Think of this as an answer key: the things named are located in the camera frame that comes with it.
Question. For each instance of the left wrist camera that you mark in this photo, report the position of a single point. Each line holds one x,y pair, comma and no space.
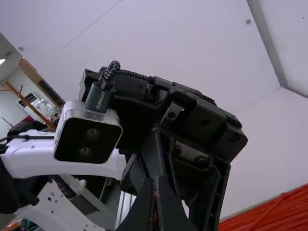
86,139

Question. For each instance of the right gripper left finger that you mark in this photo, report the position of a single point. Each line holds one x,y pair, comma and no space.
142,211

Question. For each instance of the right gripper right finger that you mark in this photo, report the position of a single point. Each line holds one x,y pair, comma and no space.
170,211

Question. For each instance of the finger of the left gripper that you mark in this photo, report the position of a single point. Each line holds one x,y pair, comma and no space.
221,192
137,173

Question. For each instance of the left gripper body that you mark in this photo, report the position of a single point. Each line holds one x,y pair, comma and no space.
204,120

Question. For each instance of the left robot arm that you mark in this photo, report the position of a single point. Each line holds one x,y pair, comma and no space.
29,158

